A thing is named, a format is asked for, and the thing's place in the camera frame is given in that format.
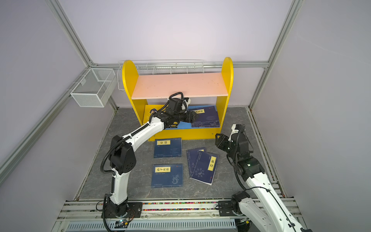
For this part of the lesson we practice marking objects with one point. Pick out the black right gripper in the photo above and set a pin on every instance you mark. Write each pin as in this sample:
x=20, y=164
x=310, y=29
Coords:
x=222, y=141

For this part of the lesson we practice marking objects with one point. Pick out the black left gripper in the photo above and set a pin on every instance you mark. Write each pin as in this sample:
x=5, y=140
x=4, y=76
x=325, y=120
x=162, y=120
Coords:
x=190, y=116

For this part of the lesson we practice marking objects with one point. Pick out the blue book stack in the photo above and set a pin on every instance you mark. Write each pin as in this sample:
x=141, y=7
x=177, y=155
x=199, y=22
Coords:
x=167, y=176
x=207, y=116

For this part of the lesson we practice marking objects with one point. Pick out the blue book lowest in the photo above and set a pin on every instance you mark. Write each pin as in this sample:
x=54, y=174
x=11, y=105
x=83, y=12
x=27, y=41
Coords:
x=192, y=156

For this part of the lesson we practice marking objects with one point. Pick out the yellow cartoon book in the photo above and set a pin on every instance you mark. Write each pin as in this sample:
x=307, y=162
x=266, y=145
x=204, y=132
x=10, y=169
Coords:
x=147, y=112

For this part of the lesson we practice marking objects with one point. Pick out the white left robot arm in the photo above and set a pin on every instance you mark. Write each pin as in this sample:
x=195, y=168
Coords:
x=120, y=158

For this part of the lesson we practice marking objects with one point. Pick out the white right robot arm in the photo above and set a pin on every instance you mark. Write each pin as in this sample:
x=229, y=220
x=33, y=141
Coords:
x=261, y=191

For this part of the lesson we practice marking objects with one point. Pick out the yellow bookshelf with coloured shelves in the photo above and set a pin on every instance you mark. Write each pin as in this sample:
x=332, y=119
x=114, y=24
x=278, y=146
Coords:
x=140, y=88

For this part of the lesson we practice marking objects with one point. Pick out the blue book yellow label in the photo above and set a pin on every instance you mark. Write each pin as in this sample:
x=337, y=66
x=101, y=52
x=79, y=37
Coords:
x=168, y=148

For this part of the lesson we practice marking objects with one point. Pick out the blue book bottom stack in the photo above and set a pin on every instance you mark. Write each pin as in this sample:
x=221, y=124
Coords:
x=167, y=176

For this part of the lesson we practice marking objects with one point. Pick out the white mesh basket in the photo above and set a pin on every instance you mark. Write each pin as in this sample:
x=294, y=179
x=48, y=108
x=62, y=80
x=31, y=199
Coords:
x=95, y=88

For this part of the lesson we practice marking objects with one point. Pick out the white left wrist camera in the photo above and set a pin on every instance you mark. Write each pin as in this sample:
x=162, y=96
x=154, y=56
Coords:
x=185, y=104

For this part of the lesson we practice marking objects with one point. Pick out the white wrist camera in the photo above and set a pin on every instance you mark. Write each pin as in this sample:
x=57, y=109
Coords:
x=185, y=104
x=236, y=129

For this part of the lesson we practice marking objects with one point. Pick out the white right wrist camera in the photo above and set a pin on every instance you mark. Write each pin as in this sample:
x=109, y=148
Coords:
x=236, y=129

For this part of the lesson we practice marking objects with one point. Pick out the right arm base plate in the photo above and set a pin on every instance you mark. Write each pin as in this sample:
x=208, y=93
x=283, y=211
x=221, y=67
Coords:
x=229, y=208

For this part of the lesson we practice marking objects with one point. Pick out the white wire rack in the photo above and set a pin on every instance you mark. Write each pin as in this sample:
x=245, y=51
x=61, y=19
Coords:
x=168, y=67

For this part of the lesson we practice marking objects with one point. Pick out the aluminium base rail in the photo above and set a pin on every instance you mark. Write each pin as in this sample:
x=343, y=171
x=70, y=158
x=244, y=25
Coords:
x=162, y=216

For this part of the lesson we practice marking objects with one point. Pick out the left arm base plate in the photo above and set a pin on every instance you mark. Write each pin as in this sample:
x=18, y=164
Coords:
x=124, y=210

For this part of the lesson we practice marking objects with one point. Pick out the aluminium frame rail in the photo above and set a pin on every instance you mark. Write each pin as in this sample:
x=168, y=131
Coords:
x=40, y=64

